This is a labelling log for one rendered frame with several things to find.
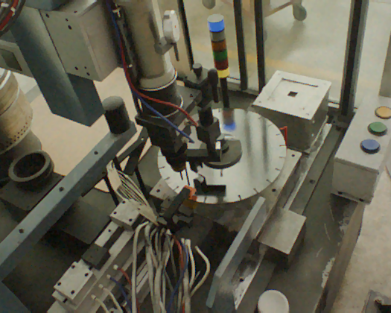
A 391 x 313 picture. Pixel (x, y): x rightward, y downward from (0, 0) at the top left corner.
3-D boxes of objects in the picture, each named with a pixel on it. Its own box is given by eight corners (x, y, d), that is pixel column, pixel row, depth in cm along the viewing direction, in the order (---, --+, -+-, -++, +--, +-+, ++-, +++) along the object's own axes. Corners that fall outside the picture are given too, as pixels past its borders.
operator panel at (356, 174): (359, 128, 136) (365, 92, 125) (396, 138, 130) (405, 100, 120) (330, 192, 120) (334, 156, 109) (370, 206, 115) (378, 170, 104)
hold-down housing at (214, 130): (208, 127, 99) (196, 54, 85) (225, 135, 96) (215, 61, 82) (193, 142, 96) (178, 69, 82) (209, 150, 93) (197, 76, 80)
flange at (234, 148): (232, 130, 114) (231, 124, 113) (249, 158, 106) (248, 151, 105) (194, 143, 113) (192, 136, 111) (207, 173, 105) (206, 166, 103)
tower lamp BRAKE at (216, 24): (213, 22, 122) (212, 13, 119) (227, 24, 119) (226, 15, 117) (205, 30, 119) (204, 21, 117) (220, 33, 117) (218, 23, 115)
